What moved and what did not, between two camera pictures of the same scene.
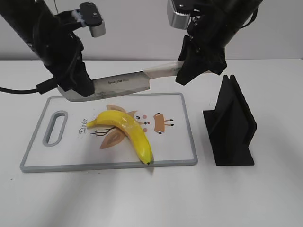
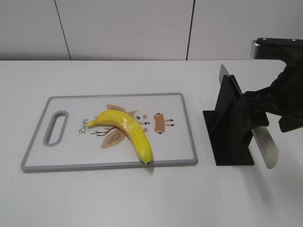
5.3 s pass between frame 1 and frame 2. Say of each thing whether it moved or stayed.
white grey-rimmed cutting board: stayed
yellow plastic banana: stayed
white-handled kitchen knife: moved
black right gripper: moved
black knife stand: stayed
